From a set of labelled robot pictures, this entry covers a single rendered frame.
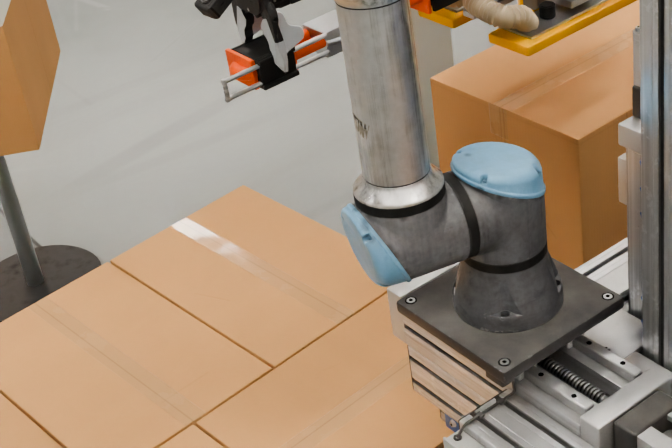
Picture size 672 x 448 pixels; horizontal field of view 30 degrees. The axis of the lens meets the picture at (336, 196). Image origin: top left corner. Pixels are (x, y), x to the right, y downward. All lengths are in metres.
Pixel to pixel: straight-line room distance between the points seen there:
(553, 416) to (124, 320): 1.26
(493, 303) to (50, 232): 2.64
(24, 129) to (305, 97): 1.60
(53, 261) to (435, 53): 1.32
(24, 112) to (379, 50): 1.90
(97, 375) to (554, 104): 1.05
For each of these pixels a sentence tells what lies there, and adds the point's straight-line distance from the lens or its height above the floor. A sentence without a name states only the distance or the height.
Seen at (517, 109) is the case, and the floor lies 0.95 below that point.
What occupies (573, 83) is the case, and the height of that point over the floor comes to 0.95.
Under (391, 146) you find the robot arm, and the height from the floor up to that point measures 1.35.
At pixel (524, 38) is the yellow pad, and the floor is 1.15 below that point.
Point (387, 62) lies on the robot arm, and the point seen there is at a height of 1.46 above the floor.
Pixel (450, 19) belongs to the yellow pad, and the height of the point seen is 1.14.
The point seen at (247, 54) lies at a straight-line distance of 1.97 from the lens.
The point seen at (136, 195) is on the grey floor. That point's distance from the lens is 4.22.
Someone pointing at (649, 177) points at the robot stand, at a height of 1.24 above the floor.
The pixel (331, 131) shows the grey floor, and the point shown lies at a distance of 4.36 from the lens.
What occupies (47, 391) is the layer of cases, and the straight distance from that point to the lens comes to 2.58.
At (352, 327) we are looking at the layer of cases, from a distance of 2.54.
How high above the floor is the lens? 2.10
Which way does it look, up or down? 32 degrees down
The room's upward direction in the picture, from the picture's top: 9 degrees counter-clockwise
